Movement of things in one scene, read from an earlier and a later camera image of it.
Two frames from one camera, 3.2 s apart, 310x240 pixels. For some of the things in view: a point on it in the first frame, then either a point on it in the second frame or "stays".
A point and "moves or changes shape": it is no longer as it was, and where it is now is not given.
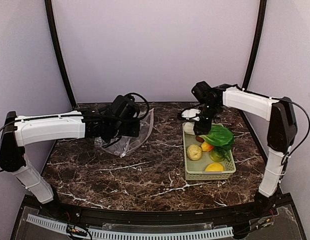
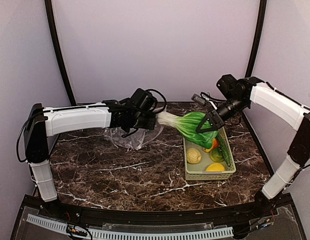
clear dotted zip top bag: x=124 y=146 moves or changes shape
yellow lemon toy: x=214 y=167 stays
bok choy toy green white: x=220 y=136 to x=187 y=124
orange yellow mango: x=206 y=147 to x=215 y=144
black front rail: x=181 y=218 stays
